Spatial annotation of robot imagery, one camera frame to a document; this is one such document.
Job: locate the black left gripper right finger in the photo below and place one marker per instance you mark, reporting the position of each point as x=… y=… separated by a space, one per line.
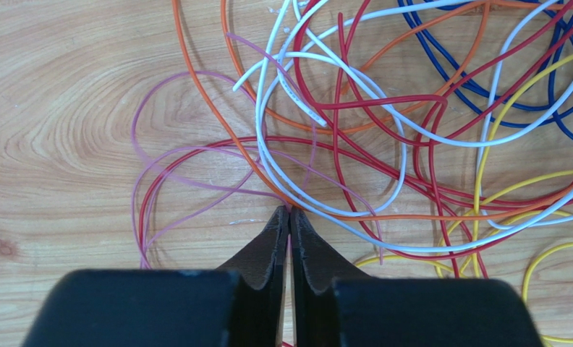
x=337 y=304

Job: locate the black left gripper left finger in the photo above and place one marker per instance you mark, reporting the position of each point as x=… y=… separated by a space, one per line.
x=237 y=304

